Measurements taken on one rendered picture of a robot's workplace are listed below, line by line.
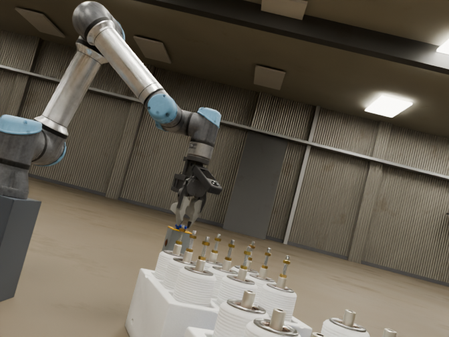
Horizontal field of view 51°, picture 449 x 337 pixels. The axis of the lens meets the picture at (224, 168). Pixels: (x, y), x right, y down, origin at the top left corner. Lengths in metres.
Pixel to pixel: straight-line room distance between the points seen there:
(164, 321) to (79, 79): 0.82
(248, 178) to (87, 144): 4.03
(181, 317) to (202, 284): 0.09
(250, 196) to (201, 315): 9.46
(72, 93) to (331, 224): 10.07
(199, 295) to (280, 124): 10.31
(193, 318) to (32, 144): 0.70
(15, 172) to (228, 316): 0.82
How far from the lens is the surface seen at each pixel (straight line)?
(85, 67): 1.58
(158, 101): 1.30
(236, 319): 0.87
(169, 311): 1.13
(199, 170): 1.38
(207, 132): 1.41
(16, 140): 1.45
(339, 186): 11.39
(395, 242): 11.71
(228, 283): 1.21
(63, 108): 1.58
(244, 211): 10.45
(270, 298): 1.26
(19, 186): 1.46
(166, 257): 1.39
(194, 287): 1.16
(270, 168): 10.83
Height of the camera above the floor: 0.42
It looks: 5 degrees up
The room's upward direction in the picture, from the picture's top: 15 degrees clockwise
